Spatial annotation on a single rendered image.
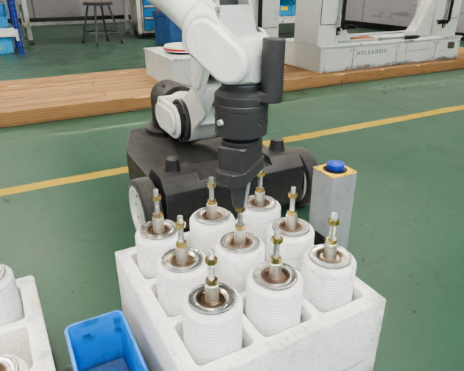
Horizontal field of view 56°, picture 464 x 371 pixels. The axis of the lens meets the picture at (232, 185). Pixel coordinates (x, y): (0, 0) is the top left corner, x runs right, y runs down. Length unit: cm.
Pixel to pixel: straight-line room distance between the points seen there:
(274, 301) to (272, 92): 33
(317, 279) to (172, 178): 57
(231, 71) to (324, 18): 276
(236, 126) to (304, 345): 37
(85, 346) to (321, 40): 286
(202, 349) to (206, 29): 47
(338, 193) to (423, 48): 317
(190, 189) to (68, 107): 150
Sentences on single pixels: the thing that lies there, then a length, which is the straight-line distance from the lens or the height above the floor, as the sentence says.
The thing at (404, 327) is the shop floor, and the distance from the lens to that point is 109.
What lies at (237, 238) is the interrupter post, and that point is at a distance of 82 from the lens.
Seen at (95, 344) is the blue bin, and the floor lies 6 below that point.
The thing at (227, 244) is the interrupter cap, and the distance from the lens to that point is 82.
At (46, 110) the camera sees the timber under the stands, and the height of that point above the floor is 7.
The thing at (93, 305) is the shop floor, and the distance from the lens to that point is 113.
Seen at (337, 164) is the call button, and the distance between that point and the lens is 100.
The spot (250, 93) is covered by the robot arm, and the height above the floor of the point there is 54.
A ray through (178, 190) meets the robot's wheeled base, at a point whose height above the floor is 18.
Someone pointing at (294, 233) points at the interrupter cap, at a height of 25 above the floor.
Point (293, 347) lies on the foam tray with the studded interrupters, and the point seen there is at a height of 17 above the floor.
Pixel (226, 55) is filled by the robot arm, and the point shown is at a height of 60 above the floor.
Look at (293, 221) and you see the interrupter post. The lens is 87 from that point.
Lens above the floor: 70
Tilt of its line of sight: 25 degrees down
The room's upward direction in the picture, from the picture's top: straight up
